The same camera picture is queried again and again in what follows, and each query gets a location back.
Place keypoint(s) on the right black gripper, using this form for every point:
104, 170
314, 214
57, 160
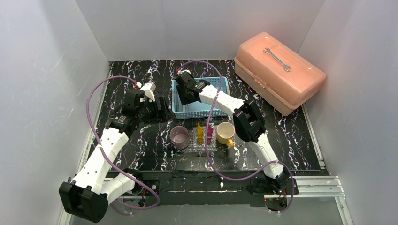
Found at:
183, 95

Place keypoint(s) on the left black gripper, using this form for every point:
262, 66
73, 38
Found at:
158, 111

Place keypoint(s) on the purple mug black rim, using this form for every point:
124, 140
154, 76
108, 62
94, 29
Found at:
179, 137

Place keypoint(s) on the yellow toothpaste tube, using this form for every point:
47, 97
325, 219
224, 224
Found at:
200, 133

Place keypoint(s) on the clear glass tray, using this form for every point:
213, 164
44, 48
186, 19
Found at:
195, 146

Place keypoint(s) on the pink toothpaste tube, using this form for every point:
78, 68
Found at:
209, 133

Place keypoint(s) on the yellow mug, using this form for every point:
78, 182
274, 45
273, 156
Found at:
225, 133

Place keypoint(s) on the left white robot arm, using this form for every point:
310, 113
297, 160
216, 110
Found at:
87, 195

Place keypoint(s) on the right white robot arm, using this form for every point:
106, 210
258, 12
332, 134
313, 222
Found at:
248, 123

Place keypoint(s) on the pink plastic toolbox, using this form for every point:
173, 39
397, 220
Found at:
285, 91

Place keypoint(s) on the silver wrench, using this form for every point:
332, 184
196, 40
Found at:
285, 66

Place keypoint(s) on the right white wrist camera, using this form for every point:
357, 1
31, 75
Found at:
180, 72

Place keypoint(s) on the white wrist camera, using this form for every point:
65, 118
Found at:
180, 72
149, 88

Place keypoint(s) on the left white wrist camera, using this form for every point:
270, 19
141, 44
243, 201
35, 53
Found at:
149, 88

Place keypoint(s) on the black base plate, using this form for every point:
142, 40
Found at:
207, 188

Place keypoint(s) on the aluminium rail frame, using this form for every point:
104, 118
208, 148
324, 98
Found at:
308, 186

